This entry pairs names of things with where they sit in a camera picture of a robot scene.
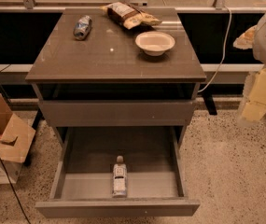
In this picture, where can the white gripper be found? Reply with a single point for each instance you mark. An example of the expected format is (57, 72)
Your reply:
(255, 109)

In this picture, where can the clear plastic water bottle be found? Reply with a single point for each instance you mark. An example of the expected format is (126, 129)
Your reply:
(119, 178)

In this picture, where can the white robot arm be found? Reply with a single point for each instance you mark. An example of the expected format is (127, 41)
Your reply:
(259, 49)

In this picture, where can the closed grey top drawer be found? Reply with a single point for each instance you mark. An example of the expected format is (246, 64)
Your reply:
(104, 113)

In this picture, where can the grey drawer cabinet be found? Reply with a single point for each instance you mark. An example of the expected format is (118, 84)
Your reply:
(108, 66)

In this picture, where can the open grey middle drawer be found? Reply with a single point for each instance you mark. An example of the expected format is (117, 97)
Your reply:
(83, 182)

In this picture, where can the white paper bowl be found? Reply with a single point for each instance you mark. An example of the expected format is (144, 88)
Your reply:
(154, 43)

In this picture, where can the brown yellow chip bag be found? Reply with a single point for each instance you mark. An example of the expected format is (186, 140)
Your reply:
(128, 15)

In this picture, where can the crushed silver soda can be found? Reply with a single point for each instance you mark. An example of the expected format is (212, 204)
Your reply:
(82, 27)

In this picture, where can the brown cardboard box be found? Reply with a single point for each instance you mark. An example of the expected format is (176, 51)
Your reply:
(16, 137)

